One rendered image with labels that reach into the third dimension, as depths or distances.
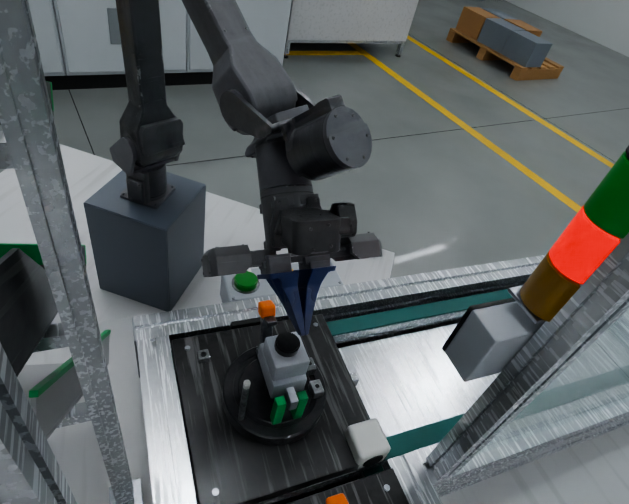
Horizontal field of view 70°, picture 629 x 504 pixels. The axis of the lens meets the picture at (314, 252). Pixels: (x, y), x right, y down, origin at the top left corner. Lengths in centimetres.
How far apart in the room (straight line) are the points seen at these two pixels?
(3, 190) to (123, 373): 55
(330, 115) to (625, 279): 26
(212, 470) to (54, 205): 40
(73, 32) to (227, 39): 296
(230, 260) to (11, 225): 71
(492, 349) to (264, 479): 31
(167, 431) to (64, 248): 38
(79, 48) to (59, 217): 318
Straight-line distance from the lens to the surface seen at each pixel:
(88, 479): 73
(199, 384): 65
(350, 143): 41
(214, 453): 61
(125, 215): 74
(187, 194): 78
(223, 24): 50
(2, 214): 111
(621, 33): 924
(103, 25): 343
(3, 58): 25
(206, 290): 89
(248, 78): 47
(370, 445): 62
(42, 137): 27
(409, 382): 78
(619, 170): 39
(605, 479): 96
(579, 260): 41
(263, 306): 60
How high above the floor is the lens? 153
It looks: 42 degrees down
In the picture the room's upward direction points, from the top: 15 degrees clockwise
